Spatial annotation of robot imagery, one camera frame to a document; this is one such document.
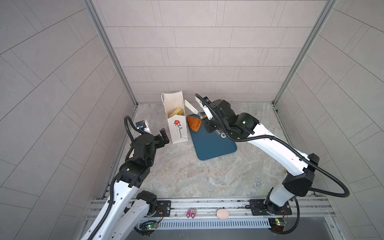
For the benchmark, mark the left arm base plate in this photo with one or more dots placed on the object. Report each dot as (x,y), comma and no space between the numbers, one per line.
(163,209)

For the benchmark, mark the red-brown triangular bread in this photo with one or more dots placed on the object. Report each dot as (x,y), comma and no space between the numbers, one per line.
(194,123)

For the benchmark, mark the pink toy car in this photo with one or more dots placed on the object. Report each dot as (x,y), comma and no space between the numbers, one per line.
(191,213)

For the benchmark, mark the white paper gift bag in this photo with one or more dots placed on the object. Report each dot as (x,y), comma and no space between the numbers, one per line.
(177,124)

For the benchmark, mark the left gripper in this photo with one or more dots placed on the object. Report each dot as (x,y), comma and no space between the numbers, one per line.
(164,137)

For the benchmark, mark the pink oval eraser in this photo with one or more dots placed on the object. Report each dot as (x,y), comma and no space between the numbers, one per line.
(223,214)

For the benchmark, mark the aluminium rail frame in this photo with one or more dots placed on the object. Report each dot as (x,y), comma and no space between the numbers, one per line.
(240,213)

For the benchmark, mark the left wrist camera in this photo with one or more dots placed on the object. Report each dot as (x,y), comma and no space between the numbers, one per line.
(142,127)

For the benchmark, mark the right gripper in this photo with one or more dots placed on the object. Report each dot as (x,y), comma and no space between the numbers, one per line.
(206,124)

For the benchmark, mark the circuit board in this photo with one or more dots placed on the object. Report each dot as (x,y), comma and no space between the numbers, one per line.
(149,225)
(278,225)

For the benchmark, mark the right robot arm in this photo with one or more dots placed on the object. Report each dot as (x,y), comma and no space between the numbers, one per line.
(244,127)

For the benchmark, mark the right circuit board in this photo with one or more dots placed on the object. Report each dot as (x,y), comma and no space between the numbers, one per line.
(278,225)

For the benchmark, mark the striped bread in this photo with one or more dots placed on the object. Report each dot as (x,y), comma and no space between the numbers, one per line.
(176,111)

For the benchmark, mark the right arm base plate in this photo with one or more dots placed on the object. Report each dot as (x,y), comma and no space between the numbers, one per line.
(260,208)

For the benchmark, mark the left circuit board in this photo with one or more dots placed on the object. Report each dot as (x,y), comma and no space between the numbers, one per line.
(149,225)

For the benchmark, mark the white slotted tongs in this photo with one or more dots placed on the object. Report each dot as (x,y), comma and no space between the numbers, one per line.
(196,112)

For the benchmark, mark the teal tray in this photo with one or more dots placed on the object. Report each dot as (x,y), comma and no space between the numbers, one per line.
(209,146)

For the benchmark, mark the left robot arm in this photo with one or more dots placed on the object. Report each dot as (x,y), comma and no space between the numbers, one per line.
(126,207)

